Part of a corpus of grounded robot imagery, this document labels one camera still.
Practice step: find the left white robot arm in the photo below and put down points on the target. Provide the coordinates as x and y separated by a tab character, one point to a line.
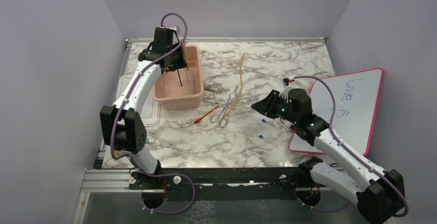
122	127

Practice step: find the yellow rubber tube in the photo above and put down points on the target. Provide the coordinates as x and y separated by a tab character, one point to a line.
239	93

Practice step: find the pink framed whiteboard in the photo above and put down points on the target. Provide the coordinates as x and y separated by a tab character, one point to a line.
354	97

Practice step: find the red plastic spoon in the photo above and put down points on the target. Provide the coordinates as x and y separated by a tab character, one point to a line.
197	121

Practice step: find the tan bristle test-tube brush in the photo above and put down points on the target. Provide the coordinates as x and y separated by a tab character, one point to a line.
184	55

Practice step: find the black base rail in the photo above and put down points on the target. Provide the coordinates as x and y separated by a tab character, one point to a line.
218	184

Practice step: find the black metal ring stand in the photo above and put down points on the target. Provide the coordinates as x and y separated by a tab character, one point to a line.
178	77

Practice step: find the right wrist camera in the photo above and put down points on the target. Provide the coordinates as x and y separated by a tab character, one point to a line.
287	84

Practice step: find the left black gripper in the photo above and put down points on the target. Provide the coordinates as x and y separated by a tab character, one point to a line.
181	64

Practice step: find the white clay triangle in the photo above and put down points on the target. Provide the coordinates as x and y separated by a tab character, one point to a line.
211	99

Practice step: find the pink plastic bin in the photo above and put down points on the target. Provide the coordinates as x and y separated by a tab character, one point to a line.
182	89

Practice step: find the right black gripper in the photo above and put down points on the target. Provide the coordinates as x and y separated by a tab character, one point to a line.
266	106

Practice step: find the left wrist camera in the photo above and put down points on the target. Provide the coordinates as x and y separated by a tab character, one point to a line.
176	29

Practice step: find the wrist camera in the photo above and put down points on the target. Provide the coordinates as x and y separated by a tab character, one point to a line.
287	84
176	29

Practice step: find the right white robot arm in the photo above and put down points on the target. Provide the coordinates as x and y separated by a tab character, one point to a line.
377	193

